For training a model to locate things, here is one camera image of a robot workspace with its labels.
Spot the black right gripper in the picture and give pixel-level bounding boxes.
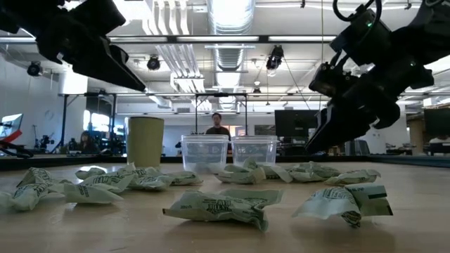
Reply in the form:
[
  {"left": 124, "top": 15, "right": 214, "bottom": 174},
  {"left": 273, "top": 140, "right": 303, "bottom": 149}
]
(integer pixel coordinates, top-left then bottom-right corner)
[{"left": 304, "top": 58, "right": 435, "bottom": 155}]

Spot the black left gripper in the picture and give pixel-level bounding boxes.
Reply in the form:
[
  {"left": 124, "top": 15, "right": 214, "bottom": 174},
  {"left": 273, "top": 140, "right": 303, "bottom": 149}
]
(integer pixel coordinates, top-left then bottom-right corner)
[{"left": 34, "top": 15, "right": 146, "bottom": 93}]

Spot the black monitor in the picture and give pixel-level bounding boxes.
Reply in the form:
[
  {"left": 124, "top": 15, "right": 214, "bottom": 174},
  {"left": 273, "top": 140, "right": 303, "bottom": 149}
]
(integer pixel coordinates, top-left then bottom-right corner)
[
  {"left": 423, "top": 108, "right": 450, "bottom": 138},
  {"left": 274, "top": 109, "right": 319, "bottom": 138}
]

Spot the black ceiling spotlight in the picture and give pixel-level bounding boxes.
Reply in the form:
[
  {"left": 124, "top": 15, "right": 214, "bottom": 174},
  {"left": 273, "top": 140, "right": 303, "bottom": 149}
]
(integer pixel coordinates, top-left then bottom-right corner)
[
  {"left": 27, "top": 61, "right": 44, "bottom": 77},
  {"left": 146, "top": 55, "right": 162, "bottom": 71}
]

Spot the black metal rig stand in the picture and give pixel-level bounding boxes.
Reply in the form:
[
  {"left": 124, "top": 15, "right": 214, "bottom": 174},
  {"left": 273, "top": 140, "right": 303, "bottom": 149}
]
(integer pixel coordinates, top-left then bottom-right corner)
[
  {"left": 194, "top": 92, "right": 249, "bottom": 136},
  {"left": 61, "top": 92, "right": 117, "bottom": 154}
]

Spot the clear plastic container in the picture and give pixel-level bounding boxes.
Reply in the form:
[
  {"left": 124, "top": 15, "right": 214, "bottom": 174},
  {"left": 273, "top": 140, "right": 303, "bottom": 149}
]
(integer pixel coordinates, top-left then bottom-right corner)
[
  {"left": 181, "top": 134, "right": 230, "bottom": 174},
  {"left": 231, "top": 135, "right": 278, "bottom": 168}
]

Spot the tan paper cup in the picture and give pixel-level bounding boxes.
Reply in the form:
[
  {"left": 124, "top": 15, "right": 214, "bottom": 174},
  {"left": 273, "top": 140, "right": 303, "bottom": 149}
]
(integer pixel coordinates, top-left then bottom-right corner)
[{"left": 126, "top": 116, "right": 165, "bottom": 168}]

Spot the tan wooden cabinet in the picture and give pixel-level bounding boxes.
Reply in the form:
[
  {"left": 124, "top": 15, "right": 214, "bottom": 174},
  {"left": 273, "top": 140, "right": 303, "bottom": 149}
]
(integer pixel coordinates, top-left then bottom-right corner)
[{"left": 407, "top": 117, "right": 426, "bottom": 155}]

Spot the person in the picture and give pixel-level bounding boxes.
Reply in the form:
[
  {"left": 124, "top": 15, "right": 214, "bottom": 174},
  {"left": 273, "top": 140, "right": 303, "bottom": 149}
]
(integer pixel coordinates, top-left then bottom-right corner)
[
  {"left": 77, "top": 130, "right": 101, "bottom": 155},
  {"left": 205, "top": 112, "right": 232, "bottom": 138},
  {"left": 428, "top": 135, "right": 450, "bottom": 155}
]

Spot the black overhead rig bar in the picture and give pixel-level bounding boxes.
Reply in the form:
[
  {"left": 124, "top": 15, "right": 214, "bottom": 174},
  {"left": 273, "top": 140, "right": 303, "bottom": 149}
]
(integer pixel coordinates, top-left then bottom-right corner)
[{"left": 107, "top": 34, "right": 337, "bottom": 44}]

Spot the tilted bright screen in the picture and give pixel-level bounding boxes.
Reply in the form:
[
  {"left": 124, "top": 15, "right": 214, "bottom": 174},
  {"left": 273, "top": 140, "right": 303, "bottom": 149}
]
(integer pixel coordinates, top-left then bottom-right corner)
[{"left": 0, "top": 112, "right": 24, "bottom": 140}]

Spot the red black tool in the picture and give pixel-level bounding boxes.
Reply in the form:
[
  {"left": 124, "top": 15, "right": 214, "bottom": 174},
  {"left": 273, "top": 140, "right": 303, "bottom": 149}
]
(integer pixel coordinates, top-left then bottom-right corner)
[{"left": 0, "top": 129, "right": 34, "bottom": 158}]

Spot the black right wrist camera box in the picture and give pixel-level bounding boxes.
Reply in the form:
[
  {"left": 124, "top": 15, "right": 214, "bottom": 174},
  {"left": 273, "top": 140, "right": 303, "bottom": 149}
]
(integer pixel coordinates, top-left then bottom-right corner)
[{"left": 308, "top": 62, "right": 356, "bottom": 99}]

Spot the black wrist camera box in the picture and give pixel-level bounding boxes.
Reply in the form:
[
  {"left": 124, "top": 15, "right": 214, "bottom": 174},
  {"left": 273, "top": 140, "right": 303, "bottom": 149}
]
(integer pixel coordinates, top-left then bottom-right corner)
[
  {"left": 66, "top": 0, "right": 127, "bottom": 38},
  {"left": 308, "top": 62, "right": 356, "bottom": 99}
]

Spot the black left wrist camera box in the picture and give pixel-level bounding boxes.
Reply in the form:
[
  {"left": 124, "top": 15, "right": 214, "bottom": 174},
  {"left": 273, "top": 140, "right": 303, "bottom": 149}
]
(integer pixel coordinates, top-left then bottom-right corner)
[{"left": 66, "top": 0, "right": 127, "bottom": 38}]

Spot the black overhead camera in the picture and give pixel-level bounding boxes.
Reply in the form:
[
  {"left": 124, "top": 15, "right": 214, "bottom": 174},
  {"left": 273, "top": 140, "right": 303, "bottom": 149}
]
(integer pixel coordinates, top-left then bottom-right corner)
[{"left": 266, "top": 44, "right": 285, "bottom": 71}]

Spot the black metal table frame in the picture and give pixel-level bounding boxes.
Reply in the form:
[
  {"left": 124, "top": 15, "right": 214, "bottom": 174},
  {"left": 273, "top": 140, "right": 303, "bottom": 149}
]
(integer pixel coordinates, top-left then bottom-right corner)
[{"left": 0, "top": 153, "right": 450, "bottom": 172}]

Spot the black right camera cable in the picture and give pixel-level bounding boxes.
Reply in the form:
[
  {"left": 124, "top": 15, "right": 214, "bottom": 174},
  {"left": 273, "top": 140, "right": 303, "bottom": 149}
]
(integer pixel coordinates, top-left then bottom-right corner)
[{"left": 332, "top": 0, "right": 383, "bottom": 22}]

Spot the silver ceiling duct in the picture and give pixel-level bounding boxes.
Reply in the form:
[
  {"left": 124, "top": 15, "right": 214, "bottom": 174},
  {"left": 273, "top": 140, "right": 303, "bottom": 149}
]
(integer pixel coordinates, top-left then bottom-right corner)
[{"left": 207, "top": 0, "right": 257, "bottom": 73}]

